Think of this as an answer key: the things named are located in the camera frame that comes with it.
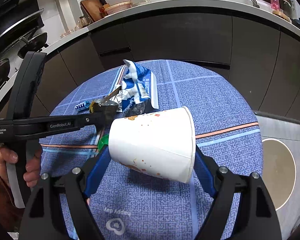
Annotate dark kitchen cabinets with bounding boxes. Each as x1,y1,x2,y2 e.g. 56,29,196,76
0,12,300,155

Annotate white paper cup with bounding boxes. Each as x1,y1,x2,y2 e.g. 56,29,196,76
108,106,197,184

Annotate person's left forearm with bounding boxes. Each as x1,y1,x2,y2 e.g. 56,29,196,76
0,165,24,230

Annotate beige round bin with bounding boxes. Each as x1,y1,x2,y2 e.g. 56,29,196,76
260,137,297,211

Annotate pink woven basket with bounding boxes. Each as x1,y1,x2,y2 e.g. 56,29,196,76
104,1,132,15

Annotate black range hood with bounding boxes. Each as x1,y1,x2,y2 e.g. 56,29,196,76
0,9,44,53

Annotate dark lidded jar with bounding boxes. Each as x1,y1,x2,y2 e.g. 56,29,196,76
281,0,292,14

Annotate green plastic lid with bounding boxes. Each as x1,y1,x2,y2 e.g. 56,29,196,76
97,134,110,153

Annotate blue white snack bag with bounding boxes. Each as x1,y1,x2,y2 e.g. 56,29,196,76
117,59,158,117

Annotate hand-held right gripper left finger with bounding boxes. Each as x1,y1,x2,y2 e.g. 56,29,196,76
21,144,110,240

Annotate bamboo steamer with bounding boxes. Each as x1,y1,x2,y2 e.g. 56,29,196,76
272,10,292,22

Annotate small blue candy wrapper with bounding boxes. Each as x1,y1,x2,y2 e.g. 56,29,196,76
74,101,91,110

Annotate black wok with lid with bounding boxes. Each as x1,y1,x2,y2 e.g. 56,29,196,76
17,32,48,59

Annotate person's left hand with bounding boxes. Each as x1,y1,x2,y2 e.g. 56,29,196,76
0,144,43,188

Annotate white kitchen countertop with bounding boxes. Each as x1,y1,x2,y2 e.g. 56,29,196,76
0,0,300,98

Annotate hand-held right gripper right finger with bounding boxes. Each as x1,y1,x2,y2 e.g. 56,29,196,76
194,146,283,240

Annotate wooden knife block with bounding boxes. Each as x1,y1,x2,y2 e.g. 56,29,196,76
98,0,112,18

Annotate glass jar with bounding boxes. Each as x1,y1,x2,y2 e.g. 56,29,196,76
78,15,90,28

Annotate dark foil snack wrapper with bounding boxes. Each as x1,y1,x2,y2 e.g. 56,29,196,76
89,85,123,120

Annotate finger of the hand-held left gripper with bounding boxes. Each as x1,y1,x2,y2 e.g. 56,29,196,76
86,111,114,133

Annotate wooden cutting board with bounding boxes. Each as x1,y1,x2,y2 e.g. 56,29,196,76
80,0,104,23

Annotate blue checked tablecloth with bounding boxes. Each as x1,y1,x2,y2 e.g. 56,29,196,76
41,59,263,240

